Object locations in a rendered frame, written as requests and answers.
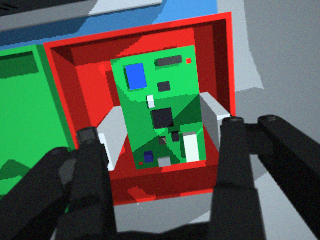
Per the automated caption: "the green circuit board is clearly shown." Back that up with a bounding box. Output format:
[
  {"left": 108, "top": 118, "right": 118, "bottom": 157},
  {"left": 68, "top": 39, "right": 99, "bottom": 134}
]
[{"left": 110, "top": 45, "right": 206, "bottom": 170}]

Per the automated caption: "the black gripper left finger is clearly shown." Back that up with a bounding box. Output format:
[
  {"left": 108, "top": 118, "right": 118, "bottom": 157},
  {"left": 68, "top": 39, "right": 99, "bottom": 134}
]
[{"left": 0, "top": 106, "right": 128, "bottom": 240}]

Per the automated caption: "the red bin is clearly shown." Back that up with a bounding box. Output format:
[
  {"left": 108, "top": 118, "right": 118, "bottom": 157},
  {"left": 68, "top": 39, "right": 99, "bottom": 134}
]
[{"left": 43, "top": 12, "right": 235, "bottom": 206}]

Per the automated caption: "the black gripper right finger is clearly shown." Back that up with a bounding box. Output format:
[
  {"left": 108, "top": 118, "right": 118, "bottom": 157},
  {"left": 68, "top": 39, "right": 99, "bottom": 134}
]
[{"left": 199, "top": 92, "right": 320, "bottom": 240}]

